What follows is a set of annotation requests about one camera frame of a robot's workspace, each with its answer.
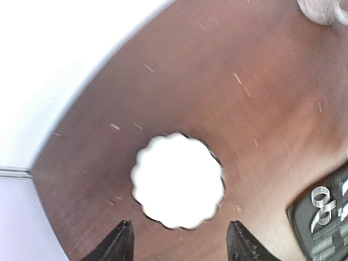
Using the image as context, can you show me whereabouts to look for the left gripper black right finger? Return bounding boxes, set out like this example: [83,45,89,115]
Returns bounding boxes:
[227,221,276,261]

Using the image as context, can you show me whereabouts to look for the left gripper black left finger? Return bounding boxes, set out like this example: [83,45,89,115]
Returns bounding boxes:
[81,220,134,261]

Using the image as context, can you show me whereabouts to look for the black zip tool case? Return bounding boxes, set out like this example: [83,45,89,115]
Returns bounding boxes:
[287,163,347,260]

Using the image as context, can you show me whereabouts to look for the silver scissors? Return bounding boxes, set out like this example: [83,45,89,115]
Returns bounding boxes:
[310,186,337,233]

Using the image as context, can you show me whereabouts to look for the white scalloped bowl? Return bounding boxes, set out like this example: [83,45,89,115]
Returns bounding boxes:
[129,132,225,229]

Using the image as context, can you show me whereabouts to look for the white patterned mug yellow inside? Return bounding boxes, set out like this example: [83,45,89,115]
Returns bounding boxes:
[297,0,347,26]

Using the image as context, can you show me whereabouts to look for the left aluminium frame post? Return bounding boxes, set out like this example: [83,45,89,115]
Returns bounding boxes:
[0,167,32,179]

